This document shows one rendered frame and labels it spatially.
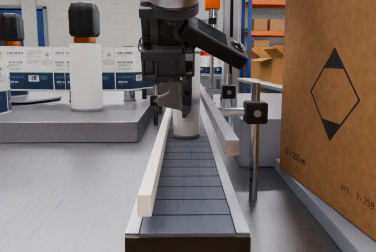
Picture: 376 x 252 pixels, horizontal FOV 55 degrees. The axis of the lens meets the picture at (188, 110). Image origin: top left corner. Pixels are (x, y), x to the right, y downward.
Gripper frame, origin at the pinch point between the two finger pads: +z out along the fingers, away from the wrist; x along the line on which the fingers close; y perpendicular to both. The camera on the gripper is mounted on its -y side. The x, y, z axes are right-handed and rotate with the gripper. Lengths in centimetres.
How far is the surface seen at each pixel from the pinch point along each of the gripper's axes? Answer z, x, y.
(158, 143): -6.5, 15.3, 4.2
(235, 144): -19.5, 29.3, -3.5
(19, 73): 26, -54, 56
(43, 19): 300, -708, 308
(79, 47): 7.2, -36.8, 28.9
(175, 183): -6.5, 22.2, 1.8
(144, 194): -15.8, 31.3, 4.1
